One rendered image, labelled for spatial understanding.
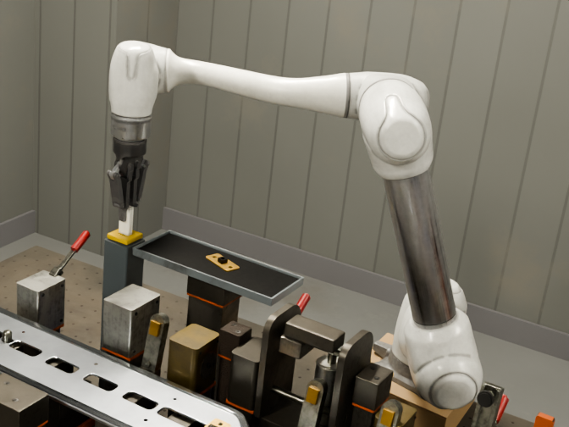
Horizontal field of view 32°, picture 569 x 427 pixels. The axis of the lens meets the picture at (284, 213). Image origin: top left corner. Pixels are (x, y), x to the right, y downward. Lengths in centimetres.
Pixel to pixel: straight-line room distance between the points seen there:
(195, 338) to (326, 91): 61
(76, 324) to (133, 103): 90
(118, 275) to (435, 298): 74
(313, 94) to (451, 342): 63
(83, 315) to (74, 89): 202
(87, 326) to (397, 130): 125
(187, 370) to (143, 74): 64
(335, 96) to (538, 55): 215
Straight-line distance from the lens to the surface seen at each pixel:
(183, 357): 206
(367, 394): 194
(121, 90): 218
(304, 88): 219
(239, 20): 477
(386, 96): 204
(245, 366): 203
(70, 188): 493
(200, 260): 222
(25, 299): 232
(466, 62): 433
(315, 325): 194
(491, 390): 180
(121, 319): 213
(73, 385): 206
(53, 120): 489
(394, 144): 199
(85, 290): 308
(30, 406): 195
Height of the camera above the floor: 211
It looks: 22 degrees down
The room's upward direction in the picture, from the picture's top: 7 degrees clockwise
